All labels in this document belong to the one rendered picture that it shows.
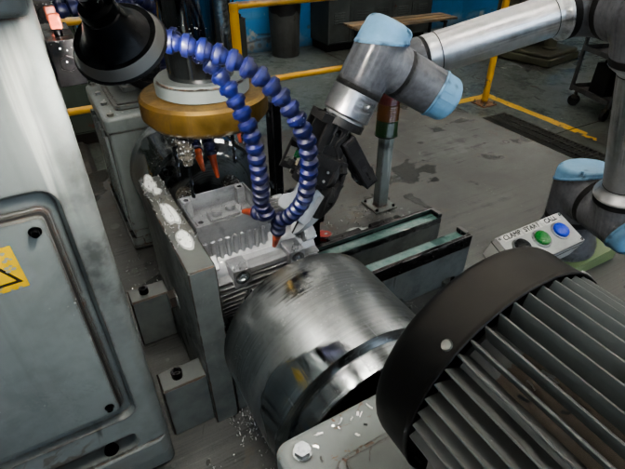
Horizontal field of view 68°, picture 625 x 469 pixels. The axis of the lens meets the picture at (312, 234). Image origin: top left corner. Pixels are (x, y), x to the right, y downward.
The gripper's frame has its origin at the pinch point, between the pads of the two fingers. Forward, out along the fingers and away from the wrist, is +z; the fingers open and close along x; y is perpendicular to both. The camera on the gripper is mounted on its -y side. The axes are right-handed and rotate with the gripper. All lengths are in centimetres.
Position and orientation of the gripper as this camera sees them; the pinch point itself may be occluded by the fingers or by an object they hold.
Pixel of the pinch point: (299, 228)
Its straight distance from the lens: 80.6
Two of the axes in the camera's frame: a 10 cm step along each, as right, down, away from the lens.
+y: -7.5, -1.6, -6.4
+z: -4.4, 8.5, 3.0
